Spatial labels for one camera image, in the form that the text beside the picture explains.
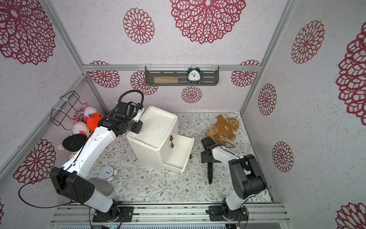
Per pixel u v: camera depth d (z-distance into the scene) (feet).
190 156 2.94
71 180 1.32
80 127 2.81
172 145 2.88
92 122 2.95
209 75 3.04
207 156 2.28
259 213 2.47
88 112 3.11
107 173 2.74
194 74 2.95
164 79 2.89
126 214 2.43
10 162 1.75
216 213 2.39
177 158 3.06
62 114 2.48
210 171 2.86
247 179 1.52
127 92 2.00
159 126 2.68
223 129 3.30
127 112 1.98
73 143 2.49
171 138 2.67
